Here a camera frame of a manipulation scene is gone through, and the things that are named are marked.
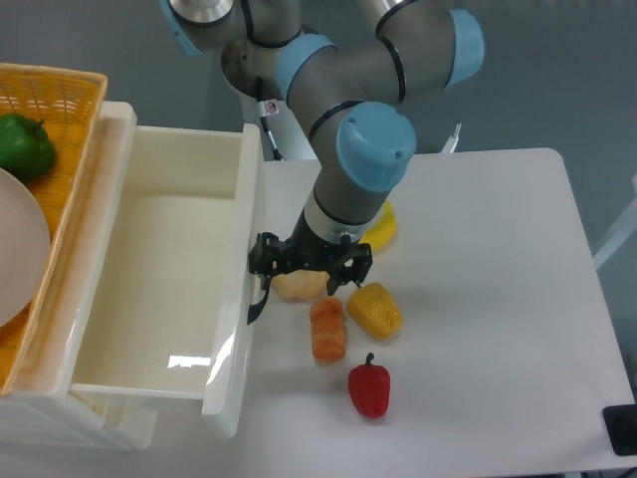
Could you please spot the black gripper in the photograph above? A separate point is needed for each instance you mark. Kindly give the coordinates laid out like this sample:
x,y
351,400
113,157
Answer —
x,y
316,244

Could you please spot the black top drawer handle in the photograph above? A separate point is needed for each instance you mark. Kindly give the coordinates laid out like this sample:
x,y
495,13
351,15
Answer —
x,y
256,310

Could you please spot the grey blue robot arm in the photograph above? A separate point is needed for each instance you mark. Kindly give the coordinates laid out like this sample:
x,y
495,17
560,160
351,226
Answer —
x,y
346,105

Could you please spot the white drawer cabinet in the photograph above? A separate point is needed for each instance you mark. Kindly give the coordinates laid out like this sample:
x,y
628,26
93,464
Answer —
x,y
41,408

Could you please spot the round white bread roll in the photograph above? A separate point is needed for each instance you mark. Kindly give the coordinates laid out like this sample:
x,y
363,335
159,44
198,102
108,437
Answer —
x,y
300,285

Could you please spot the yellow banana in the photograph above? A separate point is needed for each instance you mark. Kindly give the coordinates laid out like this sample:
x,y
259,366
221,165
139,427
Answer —
x,y
383,230

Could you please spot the orange croissant bread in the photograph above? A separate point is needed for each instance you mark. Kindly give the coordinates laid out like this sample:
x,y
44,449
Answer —
x,y
327,330

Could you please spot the yellow bell pepper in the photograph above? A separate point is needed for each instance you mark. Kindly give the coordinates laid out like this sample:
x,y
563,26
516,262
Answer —
x,y
374,309

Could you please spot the red bell pepper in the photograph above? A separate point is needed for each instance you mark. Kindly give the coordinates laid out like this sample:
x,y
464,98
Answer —
x,y
369,387

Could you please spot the white plate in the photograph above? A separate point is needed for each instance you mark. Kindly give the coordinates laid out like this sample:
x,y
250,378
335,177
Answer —
x,y
25,246

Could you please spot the orange woven basket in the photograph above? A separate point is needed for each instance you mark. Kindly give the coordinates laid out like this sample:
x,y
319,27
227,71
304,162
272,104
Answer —
x,y
61,108

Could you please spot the green bell pepper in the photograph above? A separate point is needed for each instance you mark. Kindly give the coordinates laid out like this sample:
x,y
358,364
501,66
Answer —
x,y
26,151

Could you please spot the black device at table edge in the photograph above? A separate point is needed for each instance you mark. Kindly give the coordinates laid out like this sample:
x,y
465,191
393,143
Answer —
x,y
620,422

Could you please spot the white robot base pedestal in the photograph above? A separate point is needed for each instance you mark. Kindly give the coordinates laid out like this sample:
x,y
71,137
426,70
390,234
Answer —
x,y
278,119

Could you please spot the white bolt post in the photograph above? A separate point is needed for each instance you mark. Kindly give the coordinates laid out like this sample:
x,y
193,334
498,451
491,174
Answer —
x,y
452,141

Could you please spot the white frame bar right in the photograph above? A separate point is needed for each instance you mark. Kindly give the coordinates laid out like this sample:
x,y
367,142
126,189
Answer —
x,y
622,228

